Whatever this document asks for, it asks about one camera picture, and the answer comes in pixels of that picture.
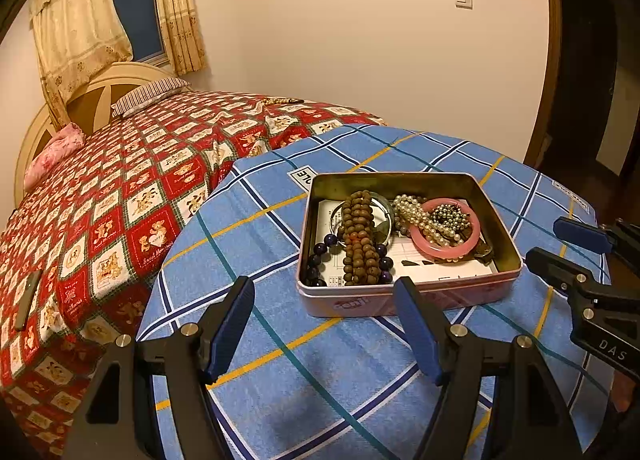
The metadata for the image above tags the metallic ball bead necklace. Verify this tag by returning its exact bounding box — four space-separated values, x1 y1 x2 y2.
429 202 472 236

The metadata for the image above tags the pink bangle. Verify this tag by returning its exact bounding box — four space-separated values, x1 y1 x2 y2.
409 198 480 261

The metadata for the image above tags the white pearl necklace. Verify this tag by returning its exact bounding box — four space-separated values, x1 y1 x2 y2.
391 193 464 247

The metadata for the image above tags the green jade bracelet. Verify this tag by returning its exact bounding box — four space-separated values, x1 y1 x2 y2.
330 190 398 247

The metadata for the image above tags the long brown bead mala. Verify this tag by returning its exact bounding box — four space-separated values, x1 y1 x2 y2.
341 189 382 286

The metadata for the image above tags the dark purple bead bracelet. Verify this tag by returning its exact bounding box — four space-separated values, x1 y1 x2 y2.
305 231 395 288

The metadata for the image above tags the pink metal tin box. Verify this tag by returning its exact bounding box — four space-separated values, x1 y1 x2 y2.
296 172 523 318

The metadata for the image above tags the dark remote on bed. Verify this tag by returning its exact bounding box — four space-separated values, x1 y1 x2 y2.
14 269 42 331

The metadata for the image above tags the white printed paper card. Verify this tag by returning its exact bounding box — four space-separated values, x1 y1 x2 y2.
314 199 498 287

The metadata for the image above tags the red patterned bedspread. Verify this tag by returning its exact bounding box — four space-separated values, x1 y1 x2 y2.
1 91 375 459

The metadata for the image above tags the blue plaid folded blanket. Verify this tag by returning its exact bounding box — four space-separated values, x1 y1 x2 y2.
139 124 610 459

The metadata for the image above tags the pink cloth bundle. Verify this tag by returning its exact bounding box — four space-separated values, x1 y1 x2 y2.
24 122 86 193

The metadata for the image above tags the cream wooden headboard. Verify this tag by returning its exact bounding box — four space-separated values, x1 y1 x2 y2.
13 62 175 207

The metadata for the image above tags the gold beaded item on bed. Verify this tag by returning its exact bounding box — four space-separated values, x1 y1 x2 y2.
262 98 305 106

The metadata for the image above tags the checkered pillow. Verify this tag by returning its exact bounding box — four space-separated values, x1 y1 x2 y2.
112 77 191 119

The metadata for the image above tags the left beige curtain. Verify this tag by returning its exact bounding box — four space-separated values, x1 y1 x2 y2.
29 0 132 128

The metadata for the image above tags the beige curtain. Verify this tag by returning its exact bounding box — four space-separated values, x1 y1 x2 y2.
155 0 206 76
29 0 132 128

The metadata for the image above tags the right beige curtain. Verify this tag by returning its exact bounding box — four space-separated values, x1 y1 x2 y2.
155 0 206 76

